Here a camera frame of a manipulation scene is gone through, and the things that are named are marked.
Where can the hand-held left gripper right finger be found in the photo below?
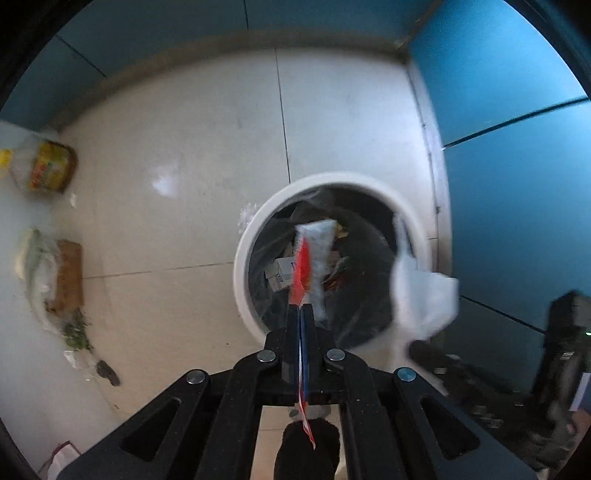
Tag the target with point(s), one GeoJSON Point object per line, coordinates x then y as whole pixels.
{"type": "Point", "coordinates": [318, 360]}

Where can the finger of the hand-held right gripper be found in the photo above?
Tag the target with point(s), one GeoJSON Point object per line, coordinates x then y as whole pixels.
{"type": "Point", "coordinates": [434, 357]}

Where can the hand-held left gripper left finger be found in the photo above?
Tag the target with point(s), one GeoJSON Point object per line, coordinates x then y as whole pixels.
{"type": "Point", "coordinates": [281, 360]}

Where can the white plastic wrap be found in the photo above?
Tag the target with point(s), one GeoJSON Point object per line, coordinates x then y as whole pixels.
{"type": "Point", "coordinates": [420, 295]}

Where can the red and white packet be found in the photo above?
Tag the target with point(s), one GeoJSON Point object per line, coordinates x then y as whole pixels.
{"type": "Point", "coordinates": [304, 272]}

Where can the white rimmed trash bin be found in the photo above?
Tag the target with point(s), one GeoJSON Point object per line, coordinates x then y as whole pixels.
{"type": "Point", "coordinates": [258, 221]}

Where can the white carton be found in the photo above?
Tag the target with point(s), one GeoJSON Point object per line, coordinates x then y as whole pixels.
{"type": "Point", "coordinates": [279, 272]}

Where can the dark fluffy slipper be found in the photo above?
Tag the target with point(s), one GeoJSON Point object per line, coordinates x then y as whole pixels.
{"type": "Point", "coordinates": [304, 452]}

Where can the small dark floor scrap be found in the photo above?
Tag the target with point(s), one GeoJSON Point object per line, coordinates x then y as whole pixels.
{"type": "Point", "coordinates": [107, 373]}

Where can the green vegetable scraps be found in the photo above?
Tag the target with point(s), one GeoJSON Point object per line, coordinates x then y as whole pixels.
{"type": "Point", "coordinates": [76, 332]}

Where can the brown cardboard piece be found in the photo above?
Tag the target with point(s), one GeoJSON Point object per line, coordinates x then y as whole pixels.
{"type": "Point", "coordinates": [69, 272]}

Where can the blue kitchen cabinets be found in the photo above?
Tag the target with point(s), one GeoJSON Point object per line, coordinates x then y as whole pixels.
{"type": "Point", "coordinates": [508, 138]}

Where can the white plastic bag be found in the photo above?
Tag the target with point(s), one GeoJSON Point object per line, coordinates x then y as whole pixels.
{"type": "Point", "coordinates": [60, 457]}

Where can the plastic bag with vegetables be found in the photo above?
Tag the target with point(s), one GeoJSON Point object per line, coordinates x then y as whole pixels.
{"type": "Point", "coordinates": [37, 267]}

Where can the plastic oil bottle yellow label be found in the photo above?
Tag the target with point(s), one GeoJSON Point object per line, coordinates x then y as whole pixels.
{"type": "Point", "coordinates": [46, 166]}

